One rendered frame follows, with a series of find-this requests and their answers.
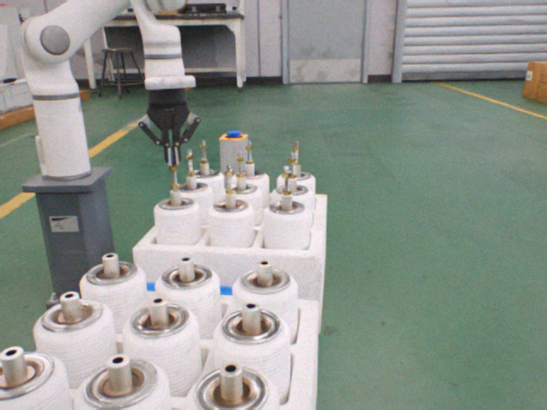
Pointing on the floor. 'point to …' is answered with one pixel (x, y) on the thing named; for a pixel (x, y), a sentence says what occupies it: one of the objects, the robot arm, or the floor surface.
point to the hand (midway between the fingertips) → (172, 155)
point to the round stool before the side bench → (119, 70)
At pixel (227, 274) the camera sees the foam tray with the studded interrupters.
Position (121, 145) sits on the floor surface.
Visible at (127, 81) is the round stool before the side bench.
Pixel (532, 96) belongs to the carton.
